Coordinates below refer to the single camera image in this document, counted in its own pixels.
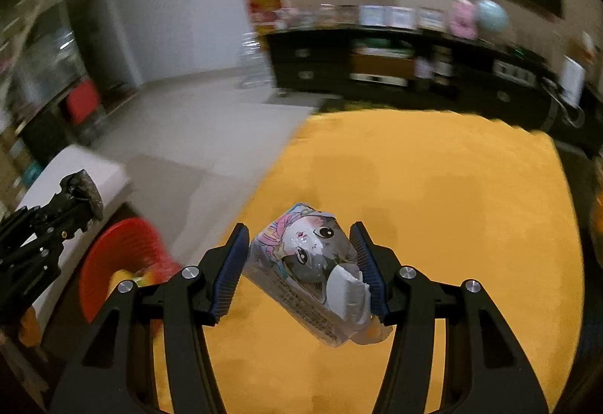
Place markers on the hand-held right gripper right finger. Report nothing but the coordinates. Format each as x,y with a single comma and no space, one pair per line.
370,272

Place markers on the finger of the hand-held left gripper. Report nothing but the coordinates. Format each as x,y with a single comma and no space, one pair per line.
47,206
66,230

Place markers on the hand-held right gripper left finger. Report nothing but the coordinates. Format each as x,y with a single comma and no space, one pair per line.
231,275

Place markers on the red plastic mesh basket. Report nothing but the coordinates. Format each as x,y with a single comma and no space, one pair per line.
117,244

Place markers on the cartoon printed plastic packet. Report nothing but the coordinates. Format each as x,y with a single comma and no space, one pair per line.
301,253

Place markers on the white bed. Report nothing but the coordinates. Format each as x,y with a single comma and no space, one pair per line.
56,164

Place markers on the stack of cardboard boxes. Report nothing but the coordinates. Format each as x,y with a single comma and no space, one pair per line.
19,150

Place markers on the yellow tablecloth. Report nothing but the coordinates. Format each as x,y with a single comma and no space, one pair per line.
424,187

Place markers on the red chair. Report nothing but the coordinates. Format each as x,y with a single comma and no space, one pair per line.
84,103

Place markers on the brown cabinet drawer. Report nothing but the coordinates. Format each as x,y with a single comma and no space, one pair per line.
379,67

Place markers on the black television cabinet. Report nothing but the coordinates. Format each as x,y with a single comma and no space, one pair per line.
320,70

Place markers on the clear water jug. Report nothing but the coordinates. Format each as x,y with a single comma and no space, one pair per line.
254,60

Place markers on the green packets in cabinet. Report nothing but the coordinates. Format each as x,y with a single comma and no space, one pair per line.
382,44

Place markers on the white power strip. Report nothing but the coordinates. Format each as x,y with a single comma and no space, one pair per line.
514,72

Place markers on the pink plush toy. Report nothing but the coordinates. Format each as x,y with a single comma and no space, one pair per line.
462,18

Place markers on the white upright device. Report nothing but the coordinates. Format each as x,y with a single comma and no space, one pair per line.
573,80

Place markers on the pale blue egg ornament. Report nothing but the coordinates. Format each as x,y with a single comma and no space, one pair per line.
492,15

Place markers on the white picture frame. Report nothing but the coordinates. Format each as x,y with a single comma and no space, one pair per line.
431,19
402,17
373,15

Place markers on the red festive wall decoration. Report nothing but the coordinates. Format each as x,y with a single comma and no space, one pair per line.
264,8

